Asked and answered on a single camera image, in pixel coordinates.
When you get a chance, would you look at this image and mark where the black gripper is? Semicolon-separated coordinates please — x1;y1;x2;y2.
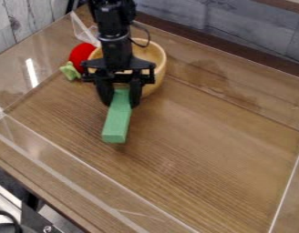
81;56;156;108

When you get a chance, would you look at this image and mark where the green rectangular block stick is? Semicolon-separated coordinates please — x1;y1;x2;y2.
101;89;132;144

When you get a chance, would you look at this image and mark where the light wooden bowl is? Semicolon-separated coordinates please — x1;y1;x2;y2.
88;37;168;98

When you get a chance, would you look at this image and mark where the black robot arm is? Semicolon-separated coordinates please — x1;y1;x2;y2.
80;0;156;108

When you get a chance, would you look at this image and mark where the red plush strawberry toy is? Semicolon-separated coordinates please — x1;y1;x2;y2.
60;43;96;81

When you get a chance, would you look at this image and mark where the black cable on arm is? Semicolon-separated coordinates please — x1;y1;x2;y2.
128;21;152;49

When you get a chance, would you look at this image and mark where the black table clamp mount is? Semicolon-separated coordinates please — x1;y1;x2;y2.
19;203;62;233

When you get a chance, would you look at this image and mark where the black cable loop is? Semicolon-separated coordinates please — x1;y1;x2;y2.
0;209;21;233

